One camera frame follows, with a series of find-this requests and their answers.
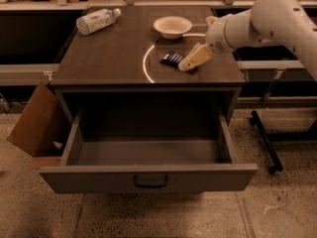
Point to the open grey top drawer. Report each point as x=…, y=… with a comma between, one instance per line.
x=105, y=151

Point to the black drawer handle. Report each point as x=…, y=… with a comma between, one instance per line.
x=148, y=182

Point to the black cart base leg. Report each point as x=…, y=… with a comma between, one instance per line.
x=276, y=164

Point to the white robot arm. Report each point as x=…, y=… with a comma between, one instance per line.
x=268, y=23

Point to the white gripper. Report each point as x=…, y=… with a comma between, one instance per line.
x=216, y=34

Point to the white bowl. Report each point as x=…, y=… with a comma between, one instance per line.
x=172, y=27

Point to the brown cardboard box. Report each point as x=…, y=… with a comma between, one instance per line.
x=42, y=129

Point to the dark rxbar blueberry wrapper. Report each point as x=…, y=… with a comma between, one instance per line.
x=176, y=60

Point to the clear plastic water bottle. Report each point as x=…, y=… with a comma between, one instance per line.
x=97, y=20

